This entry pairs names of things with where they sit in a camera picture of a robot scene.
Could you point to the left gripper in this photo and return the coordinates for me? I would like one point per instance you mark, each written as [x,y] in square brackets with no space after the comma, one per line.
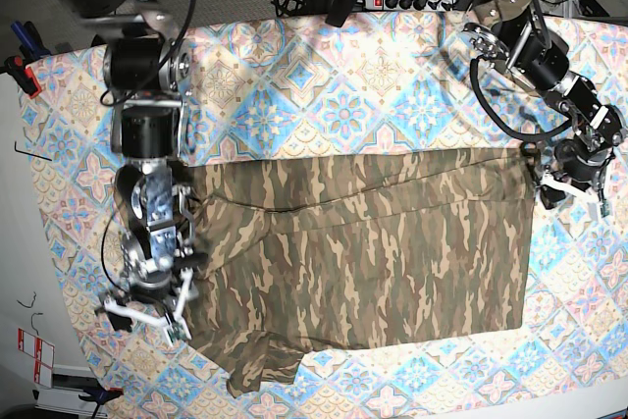
[583,168]

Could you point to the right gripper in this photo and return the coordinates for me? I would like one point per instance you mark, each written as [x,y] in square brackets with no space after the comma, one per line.
[171,289]

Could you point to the camouflage T-shirt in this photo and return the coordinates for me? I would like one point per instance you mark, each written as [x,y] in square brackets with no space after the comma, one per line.
[356,252]

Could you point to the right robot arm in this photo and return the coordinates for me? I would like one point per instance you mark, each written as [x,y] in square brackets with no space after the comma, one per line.
[146,69]

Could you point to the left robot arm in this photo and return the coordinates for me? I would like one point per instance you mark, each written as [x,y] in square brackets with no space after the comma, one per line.
[512,35]

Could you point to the blue orange bottom clamp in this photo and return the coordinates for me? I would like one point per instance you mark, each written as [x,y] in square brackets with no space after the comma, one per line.
[99,395]

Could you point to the red white label sheet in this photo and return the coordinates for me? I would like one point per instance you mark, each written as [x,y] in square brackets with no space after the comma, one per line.
[38,358]

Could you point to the patterned tile tablecloth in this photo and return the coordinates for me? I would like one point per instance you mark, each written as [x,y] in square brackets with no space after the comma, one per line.
[382,83]

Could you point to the red black clamp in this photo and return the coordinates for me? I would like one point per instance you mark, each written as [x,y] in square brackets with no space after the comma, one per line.
[16,67]

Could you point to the white power strip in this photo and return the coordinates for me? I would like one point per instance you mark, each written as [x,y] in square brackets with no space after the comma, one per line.
[408,5]

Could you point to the blue handled clamp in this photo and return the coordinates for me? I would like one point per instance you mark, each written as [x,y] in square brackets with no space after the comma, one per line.
[32,46]

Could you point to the black mount post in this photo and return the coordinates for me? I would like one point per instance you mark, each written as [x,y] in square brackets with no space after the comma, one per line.
[339,12]

